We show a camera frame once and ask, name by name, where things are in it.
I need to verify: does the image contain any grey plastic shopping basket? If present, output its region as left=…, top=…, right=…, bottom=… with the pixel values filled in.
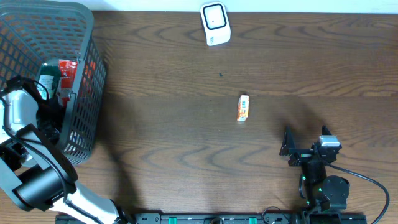
left=1, top=1, right=106, bottom=165

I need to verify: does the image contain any green snack packet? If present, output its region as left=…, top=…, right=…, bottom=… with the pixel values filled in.
left=37, top=63, right=61, bottom=100

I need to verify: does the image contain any red snack packet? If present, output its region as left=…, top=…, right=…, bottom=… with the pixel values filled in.
left=57, top=60, right=78, bottom=108

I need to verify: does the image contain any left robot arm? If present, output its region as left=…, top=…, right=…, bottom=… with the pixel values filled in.
left=1, top=76, right=136, bottom=223

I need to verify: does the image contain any white barcode scanner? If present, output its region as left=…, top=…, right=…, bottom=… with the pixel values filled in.
left=200, top=2, right=231, bottom=46

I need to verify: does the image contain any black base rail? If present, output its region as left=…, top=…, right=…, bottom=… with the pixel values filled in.
left=55, top=212, right=368, bottom=224

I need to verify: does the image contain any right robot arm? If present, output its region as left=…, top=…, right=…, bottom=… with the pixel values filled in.
left=279, top=126, right=350, bottom=223

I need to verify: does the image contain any small orange carton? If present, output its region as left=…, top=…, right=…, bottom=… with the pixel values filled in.
left=236, top=95, right=249, bottom=122

